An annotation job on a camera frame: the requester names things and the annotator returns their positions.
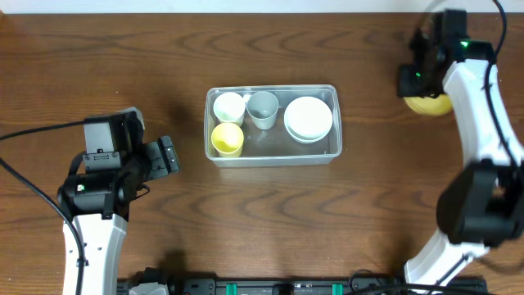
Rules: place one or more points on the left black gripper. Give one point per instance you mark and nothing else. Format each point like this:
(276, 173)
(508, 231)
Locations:
(164, 156)

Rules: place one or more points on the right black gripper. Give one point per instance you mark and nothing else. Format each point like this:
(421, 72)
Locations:
(405, 85)

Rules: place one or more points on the yellow plastic bowl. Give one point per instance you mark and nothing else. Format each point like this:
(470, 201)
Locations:
(426, 106)

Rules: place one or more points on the yellow plastic cup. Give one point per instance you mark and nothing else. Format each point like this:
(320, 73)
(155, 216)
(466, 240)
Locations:
(227, 139)

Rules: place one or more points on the white plastic cup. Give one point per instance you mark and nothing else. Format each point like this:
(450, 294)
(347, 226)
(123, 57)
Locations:
(230, 108)

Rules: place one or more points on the grey plastic cup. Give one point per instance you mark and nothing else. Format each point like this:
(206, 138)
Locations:
(263, 109)

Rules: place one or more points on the clear plastic container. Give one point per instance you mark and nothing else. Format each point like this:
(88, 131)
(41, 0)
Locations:
(275, 146)

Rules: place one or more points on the white plastic bowl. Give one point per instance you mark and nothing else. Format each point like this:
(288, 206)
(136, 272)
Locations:
(308, 116)

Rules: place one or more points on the grey plastic bowl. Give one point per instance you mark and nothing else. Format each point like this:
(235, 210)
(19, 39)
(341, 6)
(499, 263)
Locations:
(299, 139)

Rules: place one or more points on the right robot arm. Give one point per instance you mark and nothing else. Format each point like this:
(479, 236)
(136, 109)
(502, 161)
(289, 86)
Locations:
(483, 206)

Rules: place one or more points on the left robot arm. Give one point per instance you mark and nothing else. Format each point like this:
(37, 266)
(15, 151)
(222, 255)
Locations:
(101, 183)

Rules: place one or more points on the black mounting rail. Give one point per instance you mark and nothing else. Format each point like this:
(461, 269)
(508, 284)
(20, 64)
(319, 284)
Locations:
(154, 281)

